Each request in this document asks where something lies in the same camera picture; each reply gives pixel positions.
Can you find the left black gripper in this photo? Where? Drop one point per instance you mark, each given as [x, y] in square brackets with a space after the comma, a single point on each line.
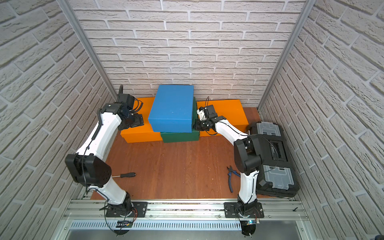
[135, 120]

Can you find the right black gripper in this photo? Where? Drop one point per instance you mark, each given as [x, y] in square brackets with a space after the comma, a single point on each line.
[198, 125]

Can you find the orange shoebox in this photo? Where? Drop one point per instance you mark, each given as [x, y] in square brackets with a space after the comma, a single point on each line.
[143, 133]
[233, 111]

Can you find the blue shoebox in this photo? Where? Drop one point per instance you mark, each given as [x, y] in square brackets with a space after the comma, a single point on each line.
[172, 110]

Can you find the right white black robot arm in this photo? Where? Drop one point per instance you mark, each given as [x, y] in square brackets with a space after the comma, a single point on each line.
[246, 159]

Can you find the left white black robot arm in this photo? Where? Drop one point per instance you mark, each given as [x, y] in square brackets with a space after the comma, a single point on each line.
[88, 165]

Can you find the green shoebox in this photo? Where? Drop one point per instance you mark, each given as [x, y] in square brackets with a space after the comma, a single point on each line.
[194, 135]

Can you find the black grey toolbox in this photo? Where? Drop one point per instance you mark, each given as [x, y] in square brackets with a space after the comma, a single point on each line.
[277, 176]

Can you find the left corner aluminium profile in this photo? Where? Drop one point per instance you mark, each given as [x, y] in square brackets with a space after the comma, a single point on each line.
[85, 41]

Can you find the corner aluminium profile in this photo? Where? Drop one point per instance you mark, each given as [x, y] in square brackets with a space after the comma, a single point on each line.
[85, 41]
[307, 8]

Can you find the right corner aluminium profile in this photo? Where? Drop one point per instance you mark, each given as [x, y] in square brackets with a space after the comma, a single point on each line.
[307, 8]

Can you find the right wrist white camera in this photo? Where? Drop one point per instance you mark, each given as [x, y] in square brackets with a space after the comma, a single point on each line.
[202, 114]

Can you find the blue handled pliers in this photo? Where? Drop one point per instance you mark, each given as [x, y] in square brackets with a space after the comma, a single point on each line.
[230, 173]

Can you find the black handled screwdriver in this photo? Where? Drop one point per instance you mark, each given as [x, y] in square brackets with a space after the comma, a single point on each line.
[127, 175]

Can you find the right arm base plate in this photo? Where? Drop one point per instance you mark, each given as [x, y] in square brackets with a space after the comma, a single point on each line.
[240, 210]

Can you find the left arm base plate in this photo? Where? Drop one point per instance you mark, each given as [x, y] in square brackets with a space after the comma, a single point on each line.
[129, 210]

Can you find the aluminium front rail frame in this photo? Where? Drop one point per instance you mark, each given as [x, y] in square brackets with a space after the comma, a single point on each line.
[184, 215]

